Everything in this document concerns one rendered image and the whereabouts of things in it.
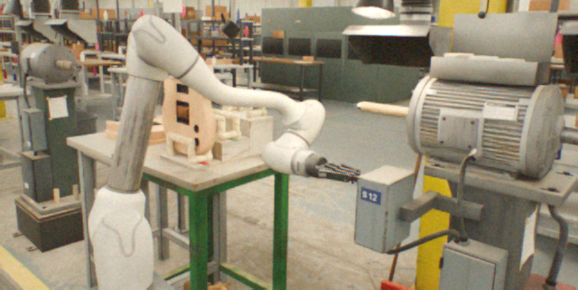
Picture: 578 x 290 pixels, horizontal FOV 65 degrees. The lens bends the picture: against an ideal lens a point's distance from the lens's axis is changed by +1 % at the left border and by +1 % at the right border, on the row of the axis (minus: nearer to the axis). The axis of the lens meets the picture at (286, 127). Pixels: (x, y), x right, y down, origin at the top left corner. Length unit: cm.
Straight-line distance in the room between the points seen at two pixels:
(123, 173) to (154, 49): 43
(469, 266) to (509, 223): 16
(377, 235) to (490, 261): 30
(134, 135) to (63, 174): 213
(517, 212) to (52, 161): 297
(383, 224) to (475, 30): 66
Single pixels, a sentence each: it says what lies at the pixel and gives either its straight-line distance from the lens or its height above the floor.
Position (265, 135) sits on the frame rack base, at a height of 102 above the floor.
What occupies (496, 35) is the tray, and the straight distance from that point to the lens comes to 151.
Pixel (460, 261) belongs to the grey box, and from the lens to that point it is 137.
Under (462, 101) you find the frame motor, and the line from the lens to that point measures 136.
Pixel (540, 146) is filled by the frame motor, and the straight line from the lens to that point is 131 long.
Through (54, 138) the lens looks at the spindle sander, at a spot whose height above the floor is 74.
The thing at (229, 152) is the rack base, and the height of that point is 97.
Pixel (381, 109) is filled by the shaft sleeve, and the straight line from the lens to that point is 157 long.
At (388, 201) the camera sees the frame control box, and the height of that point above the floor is 107.
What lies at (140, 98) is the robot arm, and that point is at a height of 129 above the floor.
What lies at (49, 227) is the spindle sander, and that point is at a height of 17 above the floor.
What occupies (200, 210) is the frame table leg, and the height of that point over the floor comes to 81.
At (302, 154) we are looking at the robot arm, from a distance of 149.
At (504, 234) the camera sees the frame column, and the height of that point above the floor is 97.
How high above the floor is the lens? 150
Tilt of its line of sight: 12 degrees down
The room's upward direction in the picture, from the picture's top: 1 degrees clockwise
